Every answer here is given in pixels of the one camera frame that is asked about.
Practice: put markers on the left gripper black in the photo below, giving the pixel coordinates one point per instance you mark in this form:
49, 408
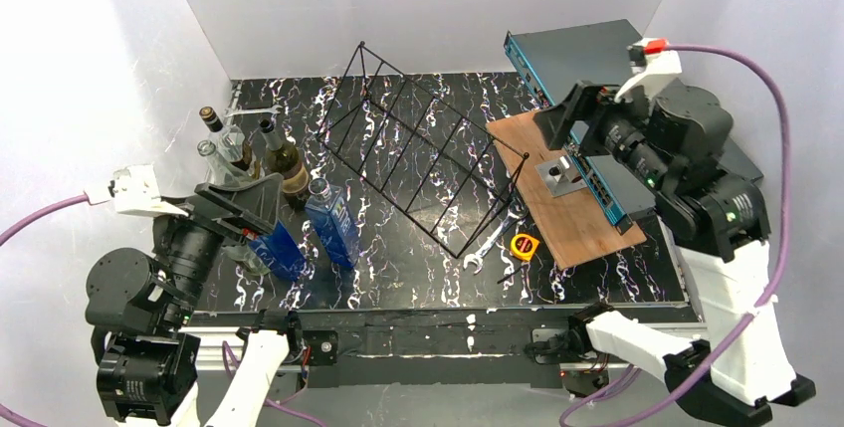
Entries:
220, 210

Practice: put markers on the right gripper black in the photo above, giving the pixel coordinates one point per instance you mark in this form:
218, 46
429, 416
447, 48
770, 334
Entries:
584, 112

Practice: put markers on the blue square bottle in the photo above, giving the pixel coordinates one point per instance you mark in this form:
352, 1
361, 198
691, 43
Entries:
279, 252
332, 222

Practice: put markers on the green wine bottle tan label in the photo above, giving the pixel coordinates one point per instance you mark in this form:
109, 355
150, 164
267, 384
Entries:
283, 157

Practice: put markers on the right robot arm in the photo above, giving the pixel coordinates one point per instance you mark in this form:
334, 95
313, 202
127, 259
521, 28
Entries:
672, 143

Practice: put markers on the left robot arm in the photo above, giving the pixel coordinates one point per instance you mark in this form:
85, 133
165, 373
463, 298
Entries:
139, 304

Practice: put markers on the short clear glass bottle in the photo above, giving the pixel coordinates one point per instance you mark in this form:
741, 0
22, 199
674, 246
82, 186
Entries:
247, 259

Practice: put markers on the tall clear glass bottle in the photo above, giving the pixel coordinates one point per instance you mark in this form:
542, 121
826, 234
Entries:
222, 172

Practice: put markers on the dark-capped clear bottle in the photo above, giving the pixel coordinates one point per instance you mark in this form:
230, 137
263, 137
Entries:
230, 140

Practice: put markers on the silver combination wrench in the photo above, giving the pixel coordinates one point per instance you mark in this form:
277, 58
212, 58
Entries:
475, 260

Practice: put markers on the small wrench at back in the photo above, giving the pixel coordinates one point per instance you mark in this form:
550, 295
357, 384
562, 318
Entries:
254, 111

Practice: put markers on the brown wooden board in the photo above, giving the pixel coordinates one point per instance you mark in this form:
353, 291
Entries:
572, 226

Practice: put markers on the yellow tape measure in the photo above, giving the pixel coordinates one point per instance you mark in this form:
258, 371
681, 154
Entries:
523, 246

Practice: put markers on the small black pen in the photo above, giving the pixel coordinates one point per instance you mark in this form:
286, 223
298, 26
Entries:
513, 273

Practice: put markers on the metal bracket with knob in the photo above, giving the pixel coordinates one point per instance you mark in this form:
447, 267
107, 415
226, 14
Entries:
560, 176

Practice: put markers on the blue-faced network switch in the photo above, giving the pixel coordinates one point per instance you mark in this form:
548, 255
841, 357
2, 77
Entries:
550, 63

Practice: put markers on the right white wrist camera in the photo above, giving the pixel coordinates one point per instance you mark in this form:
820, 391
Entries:
653, 67

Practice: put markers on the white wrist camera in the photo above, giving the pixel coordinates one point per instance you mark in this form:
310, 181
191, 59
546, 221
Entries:
133, 190
653, 67

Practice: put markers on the black wire wine rack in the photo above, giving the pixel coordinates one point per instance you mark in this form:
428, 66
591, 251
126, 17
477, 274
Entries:
430, 161

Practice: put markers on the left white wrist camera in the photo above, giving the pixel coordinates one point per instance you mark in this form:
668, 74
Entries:
133, 190

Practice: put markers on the aluminium frame rail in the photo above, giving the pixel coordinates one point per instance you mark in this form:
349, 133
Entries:
427, 346

